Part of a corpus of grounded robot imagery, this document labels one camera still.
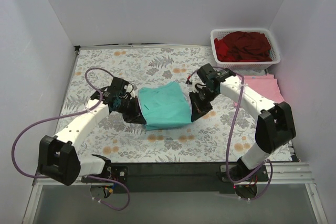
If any teal t shirt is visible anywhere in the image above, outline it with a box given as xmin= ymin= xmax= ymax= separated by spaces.
xmin=138 ymin=82 xmax=192 ymax=131

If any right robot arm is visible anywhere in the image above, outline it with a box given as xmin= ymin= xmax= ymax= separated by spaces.
xmin=189 ymin=74 xmax=296 ymax=181

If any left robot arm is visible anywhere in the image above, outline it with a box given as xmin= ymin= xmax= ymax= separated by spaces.
xmin=38 ymin=97 xmax=146 ymax=186

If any floral table cloth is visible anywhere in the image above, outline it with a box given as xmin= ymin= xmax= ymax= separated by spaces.
xmin=62 ymin=47 xmax=255 ymax=163

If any bright red t shirt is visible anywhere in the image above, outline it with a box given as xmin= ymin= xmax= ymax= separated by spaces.
xmin=214 ymin=38 xmax=230 ymax=62

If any white plastic laundry basket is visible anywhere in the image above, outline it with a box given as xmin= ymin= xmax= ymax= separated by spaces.
xmin=210 ymin=27 xmax=281 ymax=70

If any folded pink t shirt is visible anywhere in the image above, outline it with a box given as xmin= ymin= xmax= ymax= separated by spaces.
xmin=244 ymin=74 xmax=284 ymax=103

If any dark red t shirt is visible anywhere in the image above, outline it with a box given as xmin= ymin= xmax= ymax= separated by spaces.
xmin=220 ymin=31 xmax=272 ymax=62

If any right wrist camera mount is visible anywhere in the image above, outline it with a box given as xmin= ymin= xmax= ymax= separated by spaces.
xmin=186 ymin=63 xmax=236 ymax=91

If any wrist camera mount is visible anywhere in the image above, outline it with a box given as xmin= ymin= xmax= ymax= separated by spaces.
xmin=90 ymin=77 xmax=135 ymax=104
xmin=186 ymin=63 xmax=236 ymax=91

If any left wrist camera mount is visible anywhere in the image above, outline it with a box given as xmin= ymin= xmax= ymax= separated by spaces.
xmin=90 ymin=77 xmax=135 ymax=104

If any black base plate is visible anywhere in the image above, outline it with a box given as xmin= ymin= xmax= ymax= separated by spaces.
xmin=81 ymin=162 xmax=270 ymax=195

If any aluminium front rail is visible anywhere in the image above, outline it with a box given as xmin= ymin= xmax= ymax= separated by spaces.
xmin=38 ymin=160 xmax=314 ymax=186

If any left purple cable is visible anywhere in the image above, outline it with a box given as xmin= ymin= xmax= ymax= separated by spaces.
xmin=12 ymin=68 xmax=131 ymax=211

